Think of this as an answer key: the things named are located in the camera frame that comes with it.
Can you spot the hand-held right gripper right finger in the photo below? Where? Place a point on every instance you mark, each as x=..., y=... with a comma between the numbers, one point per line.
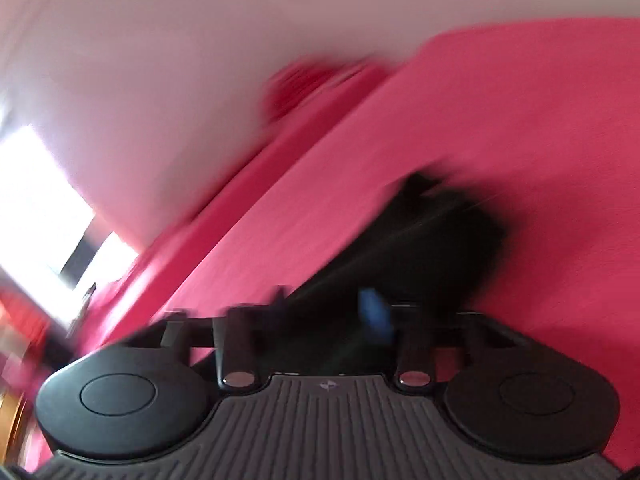
x=374, y=316

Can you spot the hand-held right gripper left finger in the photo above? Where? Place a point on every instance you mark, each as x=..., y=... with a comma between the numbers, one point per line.
x=239, y=342

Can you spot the black ribbed pants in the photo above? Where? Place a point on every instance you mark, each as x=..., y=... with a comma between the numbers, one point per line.
x=445, y=240

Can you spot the red bed sheet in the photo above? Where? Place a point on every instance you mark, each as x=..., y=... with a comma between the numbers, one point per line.
x=280, y=160

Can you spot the red and black hanging garment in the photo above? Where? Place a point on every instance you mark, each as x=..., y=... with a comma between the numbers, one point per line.
x=17, y=317

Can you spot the pink blanket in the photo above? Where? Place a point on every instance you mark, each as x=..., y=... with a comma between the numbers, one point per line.
x=475, y=110

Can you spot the window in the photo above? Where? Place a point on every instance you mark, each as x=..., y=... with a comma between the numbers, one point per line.
x=45, y=220

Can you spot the red ruffled cushion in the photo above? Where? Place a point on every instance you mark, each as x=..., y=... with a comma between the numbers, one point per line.
x=295, y=87

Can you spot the orange wooden furniture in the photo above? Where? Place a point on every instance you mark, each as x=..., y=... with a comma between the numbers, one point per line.
x=10, y=422

